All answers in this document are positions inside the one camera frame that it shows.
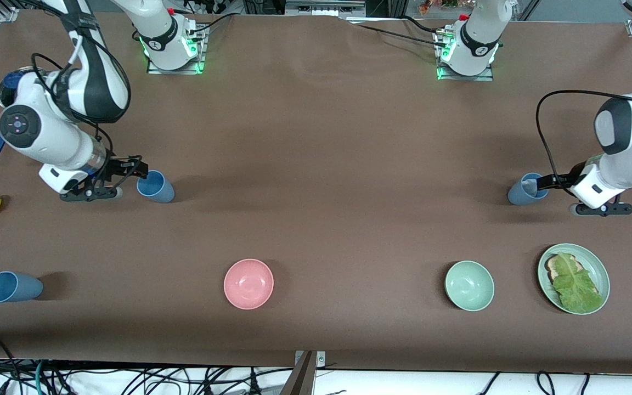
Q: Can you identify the dusty blue plastic cup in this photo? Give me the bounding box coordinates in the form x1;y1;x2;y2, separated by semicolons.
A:
507;173;550;206
0;271;44;303

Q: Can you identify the bright blue plastic cup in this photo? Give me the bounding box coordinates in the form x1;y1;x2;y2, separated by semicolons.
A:
137;170;176;204

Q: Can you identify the mint green plate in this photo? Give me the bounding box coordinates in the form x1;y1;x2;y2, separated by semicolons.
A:
537;243;611;316

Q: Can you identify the toast slice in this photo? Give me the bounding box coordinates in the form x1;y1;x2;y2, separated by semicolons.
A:
545;253;584;286

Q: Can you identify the green lettuce leaf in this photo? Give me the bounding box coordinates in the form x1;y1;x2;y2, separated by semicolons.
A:
552;253;605;314

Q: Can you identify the glass lid with blue knob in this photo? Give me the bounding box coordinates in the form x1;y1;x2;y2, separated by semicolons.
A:
0;68;26;109

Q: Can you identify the mint green bowl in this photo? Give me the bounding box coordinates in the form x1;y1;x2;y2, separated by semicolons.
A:
444;260;496;312

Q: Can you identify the pink bowl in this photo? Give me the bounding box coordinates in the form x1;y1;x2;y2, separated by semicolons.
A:
223;258;275;311

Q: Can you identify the brown tablecloth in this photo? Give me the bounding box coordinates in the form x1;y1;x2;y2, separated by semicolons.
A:
0;10;632;375

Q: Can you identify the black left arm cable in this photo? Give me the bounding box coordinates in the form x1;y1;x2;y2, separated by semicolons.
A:
535;90;632;191

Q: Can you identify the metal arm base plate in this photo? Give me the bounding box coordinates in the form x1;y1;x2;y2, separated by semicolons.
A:
432;29;495;82
146;25;208;76

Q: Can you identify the black cable across cloth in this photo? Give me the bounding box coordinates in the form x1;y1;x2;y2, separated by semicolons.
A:
348;20;444;46

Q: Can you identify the metal table bracket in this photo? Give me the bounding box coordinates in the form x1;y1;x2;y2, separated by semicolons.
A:
294;350;326;368

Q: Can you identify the dark metal post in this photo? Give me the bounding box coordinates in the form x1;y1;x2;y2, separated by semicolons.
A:
279;351;317;395

